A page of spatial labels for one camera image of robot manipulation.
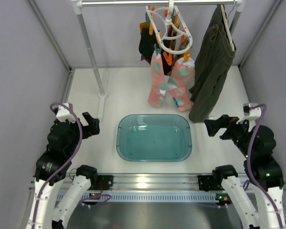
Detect pink patterned sock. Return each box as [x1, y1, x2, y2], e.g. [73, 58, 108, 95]
[148, 51, 166, 107]
[167, 57, 194, 112]

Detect orange clothes peg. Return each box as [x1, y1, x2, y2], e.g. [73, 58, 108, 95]
[183, 51, 191, 62]

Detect black sock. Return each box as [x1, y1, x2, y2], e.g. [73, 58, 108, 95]
[139, 28, 157, 63]
[161, 40, 172, 75]

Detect white round clip hanger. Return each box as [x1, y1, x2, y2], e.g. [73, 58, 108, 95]
[145, 0, 193, 55]

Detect purple orange argyle sock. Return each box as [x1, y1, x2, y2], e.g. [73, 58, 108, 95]
[140, 22, 150, 64]

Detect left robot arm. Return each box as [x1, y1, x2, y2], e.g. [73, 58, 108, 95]
[26, 112, 100, 229]

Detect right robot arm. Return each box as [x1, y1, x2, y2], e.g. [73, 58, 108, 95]
[204, 114, 286, 229]

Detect white clothes hanger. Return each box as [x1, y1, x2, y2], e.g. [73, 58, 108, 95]
[220, 4, 235, 52]

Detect teal plastic basin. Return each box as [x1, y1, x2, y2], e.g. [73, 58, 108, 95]
[116, 114, 192, 162]

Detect olive green shorts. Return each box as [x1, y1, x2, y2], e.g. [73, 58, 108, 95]
[189, 5, 236, 123]

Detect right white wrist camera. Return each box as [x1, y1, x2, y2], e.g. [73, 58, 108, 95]
[236, 103, 262, 124]

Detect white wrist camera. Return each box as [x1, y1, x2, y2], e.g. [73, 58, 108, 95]
[236, 103, 262, 124]
[56, 105, 76, 124]

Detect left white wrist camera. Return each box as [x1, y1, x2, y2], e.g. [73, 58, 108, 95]
[56, 105, 76, 124]

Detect white clothes rack frame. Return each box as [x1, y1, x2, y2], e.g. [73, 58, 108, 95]
[72, 0, 245, 121]

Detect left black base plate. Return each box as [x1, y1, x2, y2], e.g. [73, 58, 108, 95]
[94, 175, 114, 191]

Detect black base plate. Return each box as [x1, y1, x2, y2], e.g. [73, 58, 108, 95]
[94, 175, 114, 191]
[197, 175, 223, 192]

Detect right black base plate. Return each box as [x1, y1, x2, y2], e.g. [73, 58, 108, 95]
[197, 175, 223, 192]

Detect aluminium mounting rail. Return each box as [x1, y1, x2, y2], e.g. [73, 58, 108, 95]
[28, 173, 286, 203]

